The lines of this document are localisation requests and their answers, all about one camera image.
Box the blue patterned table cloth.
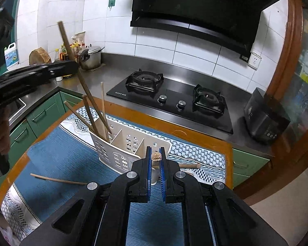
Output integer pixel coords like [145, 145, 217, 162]
[0, 106, 226, 246]

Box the metal pressure cooker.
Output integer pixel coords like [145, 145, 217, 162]
[78, 45, 106, 70]

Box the wooden glass door cabinet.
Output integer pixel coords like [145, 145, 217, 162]
[265, 0, 308, 159]

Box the black rice cooker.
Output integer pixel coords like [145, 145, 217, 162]
[244, 87, 291, 145]

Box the snack bag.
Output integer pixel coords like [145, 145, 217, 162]
[74, 31, 86, 49]

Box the green framed window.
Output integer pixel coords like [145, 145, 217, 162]
[0, 0, 25, 64]

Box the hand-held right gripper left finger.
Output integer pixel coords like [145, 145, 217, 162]
[19, 146, 152, 246]

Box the white detergent jug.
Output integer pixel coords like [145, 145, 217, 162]
[3, 42, 19, 70]

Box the tapered wooden chopstick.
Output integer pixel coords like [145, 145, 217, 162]
[82, 94, 101, 135]
[30, 173, 88, 186]
[64, 101, 96, 133]
[151, 152, 162, 170]
[178, 163, 201, 170]
[57, 21, 112, 135]
[100, 82, 110, 142]

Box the stainless steel countertop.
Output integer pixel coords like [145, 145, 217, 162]
[8, 52, 276, 159]

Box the dark sauce bottle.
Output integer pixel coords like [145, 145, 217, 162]
[60, 45, 70, 61]

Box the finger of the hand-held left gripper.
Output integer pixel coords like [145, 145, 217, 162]
[5, 61, 79, 75]
[23, 69, 78, 83]

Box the person's left hand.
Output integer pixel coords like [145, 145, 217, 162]
[0, 107, 11, 156]

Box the round wooden chopping block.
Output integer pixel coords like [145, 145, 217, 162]
[29, 47, 52, 66]

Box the steel sink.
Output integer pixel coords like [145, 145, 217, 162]
[9, 99, 26, 126]

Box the white wall socket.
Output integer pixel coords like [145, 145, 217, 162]
[247, 52, 263, 70]

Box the white plastic utensil holder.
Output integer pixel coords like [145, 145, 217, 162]
[88, 119, 173, 186]

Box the black gas stove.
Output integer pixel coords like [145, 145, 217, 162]
[106, 69, 233, 134]

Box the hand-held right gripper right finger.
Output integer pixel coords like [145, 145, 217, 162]
[159, 147, 289, 246]

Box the black range hood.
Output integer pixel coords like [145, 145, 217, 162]
[130, 0, 280, 59]

